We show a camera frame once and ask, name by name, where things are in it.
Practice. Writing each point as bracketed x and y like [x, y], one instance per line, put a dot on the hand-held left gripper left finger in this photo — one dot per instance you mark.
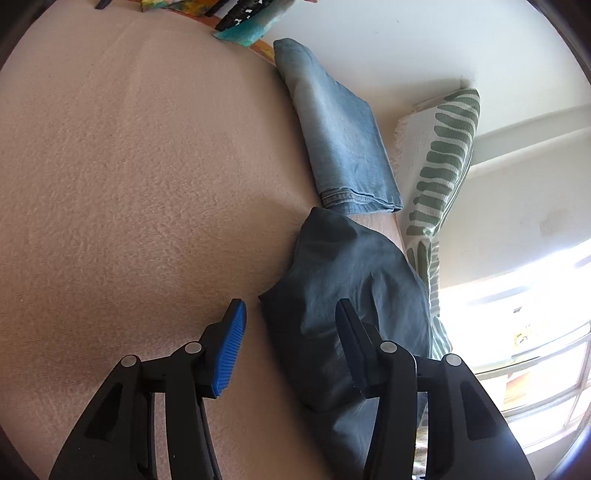
[228, 350]

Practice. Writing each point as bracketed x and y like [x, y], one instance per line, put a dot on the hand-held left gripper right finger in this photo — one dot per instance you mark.
[353, 350]

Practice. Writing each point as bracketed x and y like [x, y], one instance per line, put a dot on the dark blue pants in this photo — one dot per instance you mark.
[346, 277]

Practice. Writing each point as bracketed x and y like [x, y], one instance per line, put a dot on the green striped white pillow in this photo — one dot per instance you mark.
[443, 152]
[436, 295]

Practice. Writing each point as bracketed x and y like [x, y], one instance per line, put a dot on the beige blanket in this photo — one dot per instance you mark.
[115, 184]

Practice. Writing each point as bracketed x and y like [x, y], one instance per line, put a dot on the folded light blue jeans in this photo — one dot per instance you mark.
[337, 138]

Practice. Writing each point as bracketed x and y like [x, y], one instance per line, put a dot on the orange patterned mattress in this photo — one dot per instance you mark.
[264, 48]

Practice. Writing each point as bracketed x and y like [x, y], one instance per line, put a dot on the teal cloth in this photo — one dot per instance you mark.
[251, 31]

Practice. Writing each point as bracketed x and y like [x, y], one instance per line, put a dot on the black tripod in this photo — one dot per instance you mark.
[104, 3]

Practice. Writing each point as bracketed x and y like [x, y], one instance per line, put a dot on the white window frame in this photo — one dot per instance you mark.
[531, 369]

